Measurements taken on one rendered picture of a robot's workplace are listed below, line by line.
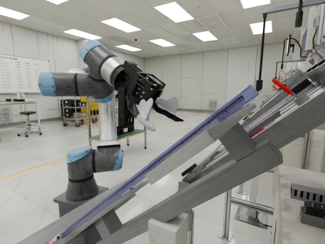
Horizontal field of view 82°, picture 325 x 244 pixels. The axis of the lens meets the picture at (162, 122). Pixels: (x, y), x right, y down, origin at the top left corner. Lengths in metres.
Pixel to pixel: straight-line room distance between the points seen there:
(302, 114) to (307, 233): 0.40
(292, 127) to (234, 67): 9.07
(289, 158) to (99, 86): 1.84
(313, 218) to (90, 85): 0.83
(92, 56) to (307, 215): 0.84
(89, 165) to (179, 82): 9.67
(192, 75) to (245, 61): 2.59
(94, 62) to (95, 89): 0.10
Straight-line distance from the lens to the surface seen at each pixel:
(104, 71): 0.54
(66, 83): 0.65
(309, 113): 0.58
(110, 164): 0.96
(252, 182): 1.78
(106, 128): 0.97
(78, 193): 1.01
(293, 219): 0.86
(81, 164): 0.96
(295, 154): 2.11
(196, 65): 10.12
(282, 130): 0.58
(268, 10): 0.87
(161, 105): 0.53
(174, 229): 0.39
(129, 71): 0.51
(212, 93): 9.77
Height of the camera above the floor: 1.06
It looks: 9 degrees down
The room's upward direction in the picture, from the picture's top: straight up
